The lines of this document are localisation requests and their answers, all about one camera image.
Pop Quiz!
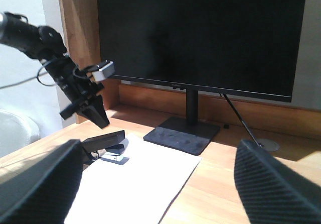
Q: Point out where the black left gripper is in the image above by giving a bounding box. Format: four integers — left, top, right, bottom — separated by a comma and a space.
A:
46, 57, 110, 129

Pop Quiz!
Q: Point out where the black monitor cable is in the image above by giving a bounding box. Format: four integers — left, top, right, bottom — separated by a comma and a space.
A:
220, 93, 264, 148

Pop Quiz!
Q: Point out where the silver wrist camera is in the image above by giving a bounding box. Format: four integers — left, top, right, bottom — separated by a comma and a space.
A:
89, 61, 115, 82

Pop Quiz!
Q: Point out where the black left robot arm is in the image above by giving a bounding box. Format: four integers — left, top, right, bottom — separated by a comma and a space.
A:
1, 12, 115, 129

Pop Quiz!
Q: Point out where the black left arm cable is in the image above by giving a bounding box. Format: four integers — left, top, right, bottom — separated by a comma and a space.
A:
0, 58, 76, 89

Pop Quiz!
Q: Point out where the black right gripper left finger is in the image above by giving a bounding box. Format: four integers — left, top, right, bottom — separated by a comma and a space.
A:
1, 140, 83, 223

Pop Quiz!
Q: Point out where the black orange stapler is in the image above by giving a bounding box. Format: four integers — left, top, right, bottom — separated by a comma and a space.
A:
81, 130, 129, 165

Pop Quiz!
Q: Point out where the wooden desk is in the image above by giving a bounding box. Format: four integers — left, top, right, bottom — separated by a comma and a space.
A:
1, 0, 320, 223

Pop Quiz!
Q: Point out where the white paper sheet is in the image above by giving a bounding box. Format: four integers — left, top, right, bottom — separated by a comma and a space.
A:
64, 134, 202, 223

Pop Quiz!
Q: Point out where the black computer monitor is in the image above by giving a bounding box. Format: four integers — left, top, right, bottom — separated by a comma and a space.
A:
97, 0, 305, 155

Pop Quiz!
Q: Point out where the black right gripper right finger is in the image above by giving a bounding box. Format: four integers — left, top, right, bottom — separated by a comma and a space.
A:
234, 140, 320, 223

